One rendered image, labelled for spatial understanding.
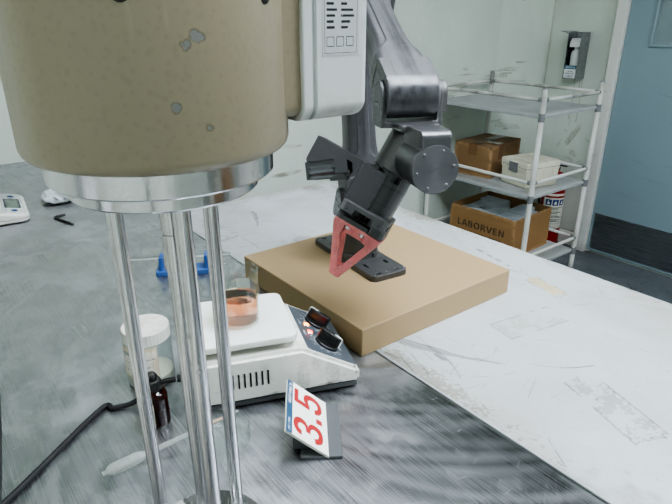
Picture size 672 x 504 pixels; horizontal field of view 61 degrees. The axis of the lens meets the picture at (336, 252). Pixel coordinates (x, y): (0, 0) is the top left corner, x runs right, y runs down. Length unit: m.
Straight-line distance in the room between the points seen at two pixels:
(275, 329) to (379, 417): 0.16
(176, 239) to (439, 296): 0.68
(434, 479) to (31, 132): 0.52
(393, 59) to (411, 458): 0.47
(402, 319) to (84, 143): 0.68
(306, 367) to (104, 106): 0.55
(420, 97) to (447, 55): 2.39
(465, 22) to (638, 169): 1.26
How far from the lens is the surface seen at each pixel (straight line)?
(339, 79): 0.24
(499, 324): 0.91
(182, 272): 0.23
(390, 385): 0.75
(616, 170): 3.62
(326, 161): 0.74
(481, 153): 2.92
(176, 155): 0.19
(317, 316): 0.78
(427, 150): 0.65
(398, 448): 0.66
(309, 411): 0.67
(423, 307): 0.85
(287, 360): 0.69
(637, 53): 3.53
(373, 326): 0.79
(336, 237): 0.73
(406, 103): 0.70
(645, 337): 0.96
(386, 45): 0.76
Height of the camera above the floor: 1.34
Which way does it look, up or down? 23 degrees down
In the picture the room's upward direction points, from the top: straight up
